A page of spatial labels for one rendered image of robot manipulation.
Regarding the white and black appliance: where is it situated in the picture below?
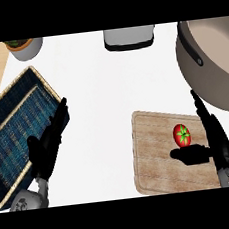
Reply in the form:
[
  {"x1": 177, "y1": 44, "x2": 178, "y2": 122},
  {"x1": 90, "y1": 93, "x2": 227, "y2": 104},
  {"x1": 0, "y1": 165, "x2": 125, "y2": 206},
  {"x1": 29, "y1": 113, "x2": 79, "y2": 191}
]
[{"x1": 102, "y1": 24, "x2": 158, "y2": 53}]

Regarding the large beige pot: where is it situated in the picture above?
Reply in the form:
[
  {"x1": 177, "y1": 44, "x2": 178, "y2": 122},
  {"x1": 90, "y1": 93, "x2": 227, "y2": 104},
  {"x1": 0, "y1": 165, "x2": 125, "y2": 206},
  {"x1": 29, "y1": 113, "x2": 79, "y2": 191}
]
[{"x1": 172, "y1": 16, "x2": 229, "y2": 119}]

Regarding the blue wicker basket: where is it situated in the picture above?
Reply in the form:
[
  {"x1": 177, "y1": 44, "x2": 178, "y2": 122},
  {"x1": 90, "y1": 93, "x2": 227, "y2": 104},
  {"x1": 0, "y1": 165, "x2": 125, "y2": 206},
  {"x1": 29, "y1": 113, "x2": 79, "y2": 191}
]
[{"x1": 0, "y1": 61, "x2": 80, "y2": 211}]

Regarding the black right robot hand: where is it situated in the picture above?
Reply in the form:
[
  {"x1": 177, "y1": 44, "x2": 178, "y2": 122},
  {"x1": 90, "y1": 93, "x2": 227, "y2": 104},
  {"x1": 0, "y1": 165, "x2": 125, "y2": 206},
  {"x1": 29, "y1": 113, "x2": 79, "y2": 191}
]
[{"x1": 162, "y1": 84, "x2": 229, "y2": 184}]

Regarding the wooden cutting board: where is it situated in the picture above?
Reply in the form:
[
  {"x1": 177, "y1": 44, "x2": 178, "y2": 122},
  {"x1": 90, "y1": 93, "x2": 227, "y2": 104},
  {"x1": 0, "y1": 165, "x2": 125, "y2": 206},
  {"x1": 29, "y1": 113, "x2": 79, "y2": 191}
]
[{"x1": 125, "y1": 101, "x2": 223, "y2": 199}]

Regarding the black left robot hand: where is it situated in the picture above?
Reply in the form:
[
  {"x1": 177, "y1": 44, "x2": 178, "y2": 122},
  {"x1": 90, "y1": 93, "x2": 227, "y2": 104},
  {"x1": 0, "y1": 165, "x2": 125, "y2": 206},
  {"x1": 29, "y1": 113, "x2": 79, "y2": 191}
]
[{"x1": 22, "y1": 97, "x2": 77, "y2": 183}]

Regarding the white potted plant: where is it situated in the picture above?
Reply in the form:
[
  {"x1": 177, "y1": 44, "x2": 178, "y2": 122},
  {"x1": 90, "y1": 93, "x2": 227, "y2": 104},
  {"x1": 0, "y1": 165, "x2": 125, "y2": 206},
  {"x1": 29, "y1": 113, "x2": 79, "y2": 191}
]
[{"x1": 3, "y1": 37, "x2": 46, "y2": 64}]

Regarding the red tomato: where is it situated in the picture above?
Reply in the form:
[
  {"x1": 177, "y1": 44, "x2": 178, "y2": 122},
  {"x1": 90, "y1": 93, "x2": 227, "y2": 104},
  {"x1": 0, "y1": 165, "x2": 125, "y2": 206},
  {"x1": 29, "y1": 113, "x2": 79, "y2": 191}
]
[{"x1": 171, "y1": 122, "x2": 194, "y2": 149}]

